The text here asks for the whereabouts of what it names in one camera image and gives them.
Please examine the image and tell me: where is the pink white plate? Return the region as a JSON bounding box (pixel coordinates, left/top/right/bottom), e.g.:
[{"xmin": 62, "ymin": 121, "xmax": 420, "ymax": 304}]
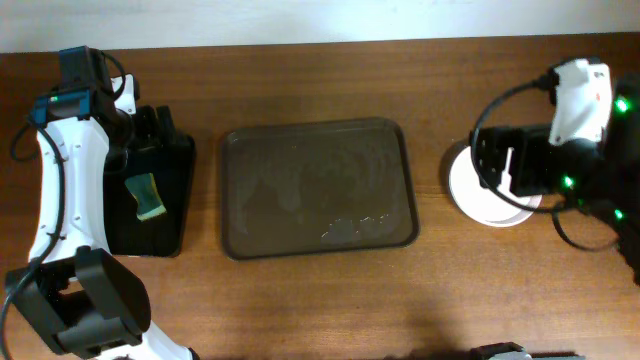
[{"xmin": 448, "ymin": 146, "xmax": 533, "ymax": 228}]

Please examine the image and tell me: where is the green yellow sponge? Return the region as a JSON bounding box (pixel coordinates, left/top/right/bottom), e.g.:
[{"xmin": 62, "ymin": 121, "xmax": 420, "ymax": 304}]
[{"xmin": 125, "ymin": 173, "xmax": 166, "ymax": 222}]

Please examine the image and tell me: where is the brown serving tray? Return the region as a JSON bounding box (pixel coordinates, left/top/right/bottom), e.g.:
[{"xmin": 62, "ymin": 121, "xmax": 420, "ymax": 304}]
[{"xmin": 220, "ymin": 117, "xmax": 420, "ymax": 261}]

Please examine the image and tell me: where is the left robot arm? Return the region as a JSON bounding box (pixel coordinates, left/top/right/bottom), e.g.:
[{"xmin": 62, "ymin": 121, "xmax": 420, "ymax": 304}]
[{"xmin": 5, "ymin": 91, "xmax": 197, "ymax": 359}]

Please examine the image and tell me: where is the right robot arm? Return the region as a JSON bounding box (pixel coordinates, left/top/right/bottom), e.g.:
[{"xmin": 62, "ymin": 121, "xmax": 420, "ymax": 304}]
[{"xmin": 469, "ymin": 68, "xmax": 639, "ymax": 275}]

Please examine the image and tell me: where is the black tray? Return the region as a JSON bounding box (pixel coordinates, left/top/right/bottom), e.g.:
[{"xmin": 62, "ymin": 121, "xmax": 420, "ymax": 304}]
[{"xmin": 104, "ymin": 135, "xmax": 196, "ymax": 257}]

